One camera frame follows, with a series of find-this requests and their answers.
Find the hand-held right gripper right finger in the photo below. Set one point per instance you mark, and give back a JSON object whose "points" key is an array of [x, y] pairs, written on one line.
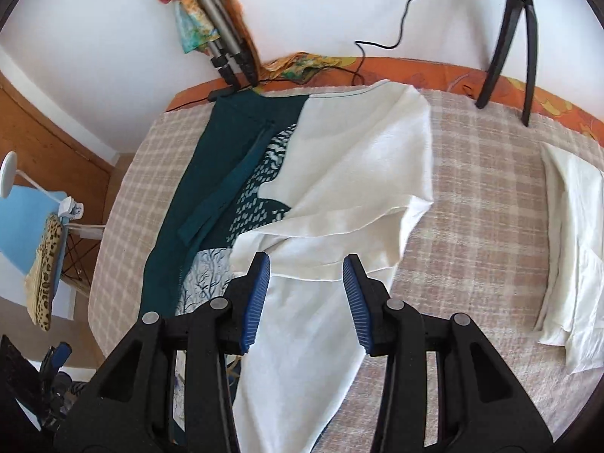
{"points": [[355, 303]]}

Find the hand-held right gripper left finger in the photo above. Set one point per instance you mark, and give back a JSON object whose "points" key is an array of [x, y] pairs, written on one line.
{"points": [[255, 301]]}

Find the white garment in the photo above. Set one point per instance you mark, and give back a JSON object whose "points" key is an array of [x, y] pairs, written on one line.
{"points": [[339, 179], [573, 255]]}

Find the leopard print cloth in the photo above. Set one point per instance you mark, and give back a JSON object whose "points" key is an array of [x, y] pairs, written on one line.
{"points": [[45, 269]]}

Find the dark green patterned garment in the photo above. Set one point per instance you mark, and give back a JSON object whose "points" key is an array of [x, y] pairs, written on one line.
{"points": [[222, 174]]}

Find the blue chair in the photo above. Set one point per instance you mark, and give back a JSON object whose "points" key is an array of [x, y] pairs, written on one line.
{"points": [[26, 231]]}

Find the white desk lamp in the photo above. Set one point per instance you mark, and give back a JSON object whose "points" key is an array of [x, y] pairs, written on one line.
{"points": [[19, 174]]}

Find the folded white garment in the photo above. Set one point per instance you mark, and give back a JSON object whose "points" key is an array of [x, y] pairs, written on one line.
{"points": [[573, 255]]}

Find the orange patterned bedsheet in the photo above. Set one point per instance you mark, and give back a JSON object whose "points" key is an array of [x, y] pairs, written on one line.
{"points": [[472, 75]]}

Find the grey tripod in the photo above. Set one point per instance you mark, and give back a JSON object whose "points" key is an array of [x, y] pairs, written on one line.
{"points": [[214, 23]]}

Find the colourful patterned cloth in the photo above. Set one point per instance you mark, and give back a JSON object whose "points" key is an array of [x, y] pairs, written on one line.
{"points": [[188, 4]]}

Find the black tripod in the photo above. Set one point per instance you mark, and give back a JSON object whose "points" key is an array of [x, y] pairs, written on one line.
{"points": [[512, 37]]}

